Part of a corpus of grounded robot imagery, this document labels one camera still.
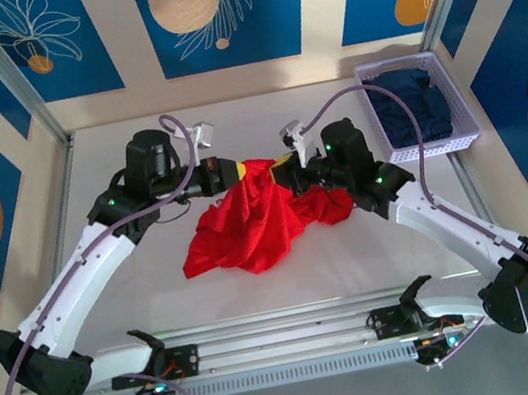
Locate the red t-shirt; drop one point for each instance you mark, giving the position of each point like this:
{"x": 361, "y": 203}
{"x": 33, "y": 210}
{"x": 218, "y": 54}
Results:
{"x": 248, "y": 225}

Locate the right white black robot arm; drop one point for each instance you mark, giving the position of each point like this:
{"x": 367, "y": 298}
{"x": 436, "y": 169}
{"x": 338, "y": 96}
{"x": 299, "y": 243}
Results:
{"x": 440, "y": 219}

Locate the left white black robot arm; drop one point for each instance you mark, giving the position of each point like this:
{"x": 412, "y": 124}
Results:
{"x": 76, "y": 285}

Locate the dark blue garment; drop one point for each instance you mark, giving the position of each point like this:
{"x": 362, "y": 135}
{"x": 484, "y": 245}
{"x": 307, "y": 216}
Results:
{"x": 425, "y": 99}

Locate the lavender plastic basket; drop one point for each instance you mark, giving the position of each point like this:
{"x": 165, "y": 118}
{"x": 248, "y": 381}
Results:
{"x": 464, "y": 123}

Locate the aluminium base frame rails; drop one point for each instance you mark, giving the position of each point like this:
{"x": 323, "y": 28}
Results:
{"x": 278, "y": 344}

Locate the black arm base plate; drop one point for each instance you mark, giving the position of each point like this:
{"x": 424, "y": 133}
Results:
{"x": 382, "y": 323}
{"x": 188, "y": 358}

